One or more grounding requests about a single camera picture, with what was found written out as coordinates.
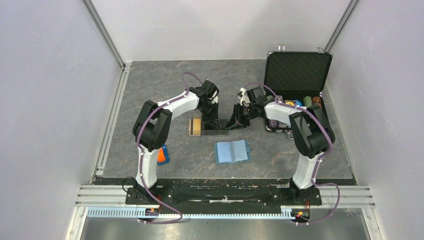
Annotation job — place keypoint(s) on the aluminium frame post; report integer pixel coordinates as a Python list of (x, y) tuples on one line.
[(96, 18), (340, 26)]

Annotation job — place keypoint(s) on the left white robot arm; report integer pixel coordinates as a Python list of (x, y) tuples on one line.
[(152, 126)]

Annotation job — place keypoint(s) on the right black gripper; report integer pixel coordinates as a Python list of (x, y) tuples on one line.
[(237, 118)]

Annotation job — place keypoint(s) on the clear acrylic card tray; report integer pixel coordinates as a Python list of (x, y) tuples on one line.
[(208, 133)]

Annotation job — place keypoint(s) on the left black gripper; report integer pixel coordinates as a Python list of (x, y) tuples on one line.
[(215, 116)]

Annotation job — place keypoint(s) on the left aluminium frame post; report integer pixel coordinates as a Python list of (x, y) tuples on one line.
[(96, 18)]

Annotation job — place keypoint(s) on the white slotted cable duct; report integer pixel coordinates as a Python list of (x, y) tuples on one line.
[(146, 213)]

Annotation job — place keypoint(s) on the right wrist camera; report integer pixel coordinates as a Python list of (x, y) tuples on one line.
[(243, 97)]

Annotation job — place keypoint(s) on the blue card holder wallet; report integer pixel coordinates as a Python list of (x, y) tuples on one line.
[(232, 152)]

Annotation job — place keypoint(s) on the black poker chip case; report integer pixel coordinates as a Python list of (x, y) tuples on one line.
[(295, 75)]

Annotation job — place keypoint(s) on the gold card stack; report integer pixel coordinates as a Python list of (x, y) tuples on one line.
[(195, 127)]

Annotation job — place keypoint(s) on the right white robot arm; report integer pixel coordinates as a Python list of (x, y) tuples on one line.
[(311, 131)]

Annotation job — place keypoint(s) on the right aluminium frame post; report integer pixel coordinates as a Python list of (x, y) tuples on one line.
[(340, 26)]

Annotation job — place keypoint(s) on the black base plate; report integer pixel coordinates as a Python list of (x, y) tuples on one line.
[(220, 196)]

